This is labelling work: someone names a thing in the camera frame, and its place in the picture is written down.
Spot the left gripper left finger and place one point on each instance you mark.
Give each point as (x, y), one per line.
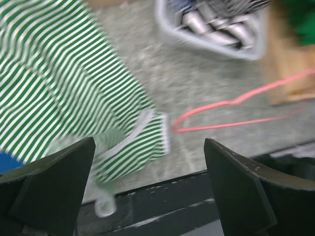
(46, 194)

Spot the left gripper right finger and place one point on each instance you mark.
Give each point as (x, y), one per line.
(263, 196)

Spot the blue cloth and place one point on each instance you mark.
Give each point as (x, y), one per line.
(7, 163)

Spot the pink hanger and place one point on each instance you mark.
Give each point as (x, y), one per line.
(240, 99)

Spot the green striped tank top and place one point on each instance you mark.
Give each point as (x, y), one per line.
(62, 80)

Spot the black white striped tank top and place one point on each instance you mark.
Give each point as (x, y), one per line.
(212, 21)

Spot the black base beam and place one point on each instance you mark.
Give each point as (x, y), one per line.
(175, 207)

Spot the white plastic perforated basket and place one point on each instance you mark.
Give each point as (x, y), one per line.
(165, 18)

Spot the right wooden clothes rack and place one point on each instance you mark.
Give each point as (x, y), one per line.
(285, 57)

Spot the green t-shirt front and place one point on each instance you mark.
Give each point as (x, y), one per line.
(301, 15)

